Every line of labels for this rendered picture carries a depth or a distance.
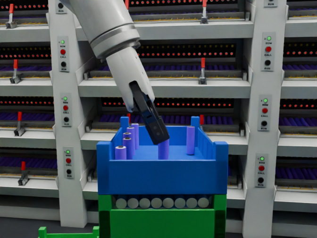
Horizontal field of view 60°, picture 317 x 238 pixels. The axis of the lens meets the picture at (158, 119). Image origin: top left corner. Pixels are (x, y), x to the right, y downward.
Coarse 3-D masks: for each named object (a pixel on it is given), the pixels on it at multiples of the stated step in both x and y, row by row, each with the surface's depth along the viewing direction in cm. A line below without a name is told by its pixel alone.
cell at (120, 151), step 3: (117, 147) 45; (120, 147) 44; (123, 147) 45; (117, 150) 44; (120, 150) 44; (123, 150) 44; (117, 153) 44; (120, 153) 44; (123, 153) 44; (117, 156) 44; (120, 156) 44; (123, 156) 44; (117, 159) 44; (120, 159) 44; (123, 159) 44
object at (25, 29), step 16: (0, 0) 114; (16, 0) 113; (32, 0) 113; (0, 16) 114; (16, 16) 114; (32, 16) 113; (48, 16) 96; (0, 32) 100; (16, 32) 99; (32, 32) 99; (48, 32) 98
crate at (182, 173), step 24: (120, 120) 69; (192, 120) 69; (120, 144) 66; (144, 144) 72; (216, 144) 41; (120, 168) 42; (144, 168) 42; (168, 168) 42; (192, 168) 42; (216, 168) 42; (120, 192) 42; (144, 192) 42; (168, 192) 42; (192, 192) 42; (216, 192) 42
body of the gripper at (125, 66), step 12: (120, 48) 44; (132, 48) 45; (108, 60) 44; (120, 60) 44; (132, 60) 44; (120, 72) 44; (132, 72) 44; (144, 72) 46; (120, 84) 44; (144, 84) 44; (132, 96) 44; (144, 96) 46; (132, 108) 50
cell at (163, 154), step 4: (168, 140) 50; (160, 144) 50; (164, 144) 50; (168, 144) 50; (160, 148) 50; (164, 148) 50; (168, 148) 50; (160, 152) 50; (164, 152) 50; (168, 152) 50; (160, 156) 50; (164, 156) 50; (168, 156) 51
